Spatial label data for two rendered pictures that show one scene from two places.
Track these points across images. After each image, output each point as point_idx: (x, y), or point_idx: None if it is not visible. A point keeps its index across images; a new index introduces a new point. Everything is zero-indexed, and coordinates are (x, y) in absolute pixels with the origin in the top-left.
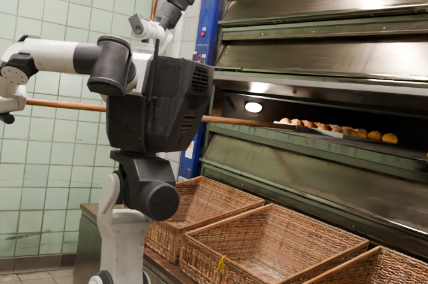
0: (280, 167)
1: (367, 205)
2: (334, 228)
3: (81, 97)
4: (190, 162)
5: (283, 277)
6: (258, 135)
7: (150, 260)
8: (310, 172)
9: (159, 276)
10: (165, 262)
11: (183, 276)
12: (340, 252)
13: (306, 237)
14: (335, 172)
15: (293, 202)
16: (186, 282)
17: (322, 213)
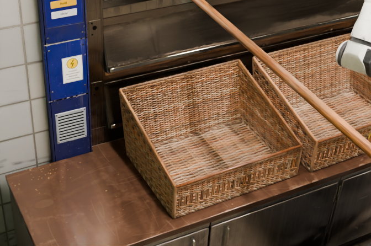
0: (248, 17)
1: (349, 9)
2: (324, 41)
3: None
4: (80, 85)
5: (297, 106)
6: None
7: (285, 193)
8: (285, 6)
9: (298, 194)
10: (295, 181)
11: (327, 170)
12: (334, 54)
13: (301, 63)
14: None
15: (268, 42)
16: (341, 169)
17: (301, 35)
